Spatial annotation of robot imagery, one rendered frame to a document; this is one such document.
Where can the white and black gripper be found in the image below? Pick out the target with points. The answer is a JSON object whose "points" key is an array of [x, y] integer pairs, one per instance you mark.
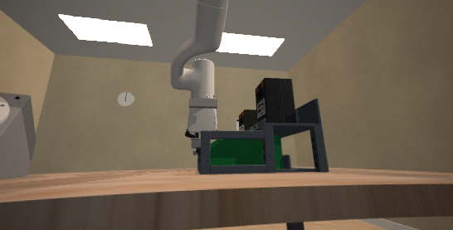
{"points": [[200, 119]]}

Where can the dark olive tool case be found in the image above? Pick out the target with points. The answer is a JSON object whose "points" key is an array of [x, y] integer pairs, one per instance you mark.
{"points": [[247, 119]]}

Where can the black tool case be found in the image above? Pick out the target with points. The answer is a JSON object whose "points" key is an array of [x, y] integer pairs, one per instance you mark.
{"points": [[275, 101]]}

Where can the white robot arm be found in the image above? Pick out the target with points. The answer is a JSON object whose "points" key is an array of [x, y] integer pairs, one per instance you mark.
{"points": [[209, 25]]}

